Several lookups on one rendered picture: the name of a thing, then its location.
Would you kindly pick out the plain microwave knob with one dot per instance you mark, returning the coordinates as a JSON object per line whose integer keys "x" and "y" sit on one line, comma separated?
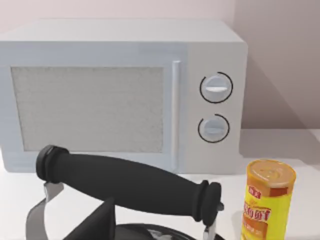
{"x": 213, "y": 128}

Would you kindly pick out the microwave door with grey window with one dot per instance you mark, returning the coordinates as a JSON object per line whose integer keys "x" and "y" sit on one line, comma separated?
{"x": 87, "y": 107}

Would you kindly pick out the pale microwave oven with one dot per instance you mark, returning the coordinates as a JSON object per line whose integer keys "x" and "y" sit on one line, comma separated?
{"x": 215, "y": 55}

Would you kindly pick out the yellow can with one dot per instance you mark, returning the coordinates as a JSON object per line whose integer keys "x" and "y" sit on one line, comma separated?
{"x": 267, "y": 200}

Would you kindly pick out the microwave knob with white bar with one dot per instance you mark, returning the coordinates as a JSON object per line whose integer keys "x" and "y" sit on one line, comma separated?
{"x": 215, "y": 87}

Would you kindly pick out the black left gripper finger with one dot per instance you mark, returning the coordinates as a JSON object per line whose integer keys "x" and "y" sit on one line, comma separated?
{"x": 100, "y": 222}

